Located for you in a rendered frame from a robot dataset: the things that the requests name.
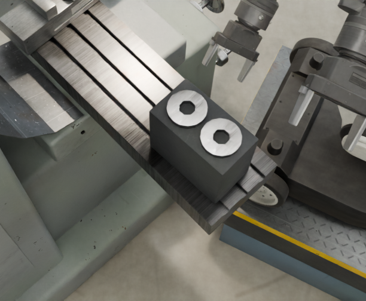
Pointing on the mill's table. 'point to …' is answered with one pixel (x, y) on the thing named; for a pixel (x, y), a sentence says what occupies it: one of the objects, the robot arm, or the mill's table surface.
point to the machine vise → (39, 21)
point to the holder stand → (201, 140)
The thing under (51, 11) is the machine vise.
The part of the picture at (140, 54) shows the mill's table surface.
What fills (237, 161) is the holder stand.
